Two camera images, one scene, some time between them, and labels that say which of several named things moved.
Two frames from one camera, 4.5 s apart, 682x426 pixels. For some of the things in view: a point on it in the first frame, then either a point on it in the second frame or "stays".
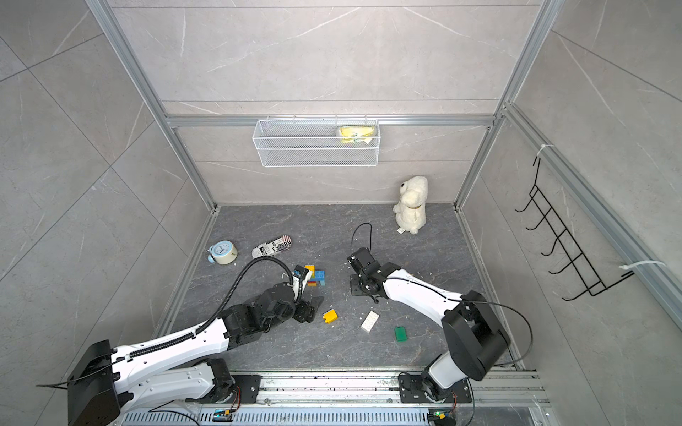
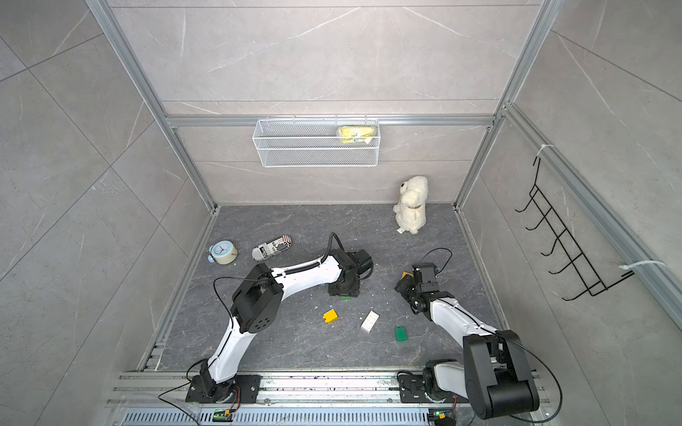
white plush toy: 410,212 stays
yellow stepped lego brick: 329,316 stays
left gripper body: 297,310 → 352,290
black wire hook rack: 584,269 stays
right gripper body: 358,285 → 417,295
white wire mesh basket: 310,143 stays
